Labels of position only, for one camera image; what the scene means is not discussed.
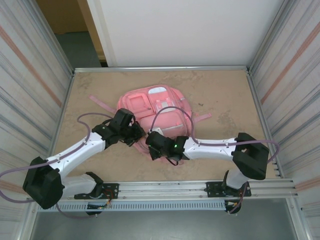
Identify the pink backpack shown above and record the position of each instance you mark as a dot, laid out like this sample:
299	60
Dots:
162	122

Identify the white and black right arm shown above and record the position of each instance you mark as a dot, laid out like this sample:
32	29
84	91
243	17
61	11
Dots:
212	150

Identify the grey metal panel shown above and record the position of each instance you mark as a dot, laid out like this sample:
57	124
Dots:
162	225

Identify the brown door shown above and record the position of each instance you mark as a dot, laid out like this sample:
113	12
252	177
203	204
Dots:
70	17

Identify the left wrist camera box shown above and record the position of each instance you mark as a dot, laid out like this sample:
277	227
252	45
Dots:
131	122

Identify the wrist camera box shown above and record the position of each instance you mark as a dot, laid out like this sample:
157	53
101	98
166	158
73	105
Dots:
131	122
157	130

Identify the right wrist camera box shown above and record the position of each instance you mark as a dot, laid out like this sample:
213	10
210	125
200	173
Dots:
157	130

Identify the long aluminium base rail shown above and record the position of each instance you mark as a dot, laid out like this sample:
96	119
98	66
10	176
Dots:
162	190

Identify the aluminium side rail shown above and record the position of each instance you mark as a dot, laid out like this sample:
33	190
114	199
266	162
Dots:
265	125
64	100

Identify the aluminium table edge rail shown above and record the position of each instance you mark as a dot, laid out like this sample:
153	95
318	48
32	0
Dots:
162	68

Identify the aluminium corner post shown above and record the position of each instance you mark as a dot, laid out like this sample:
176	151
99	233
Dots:
61	45
261	45

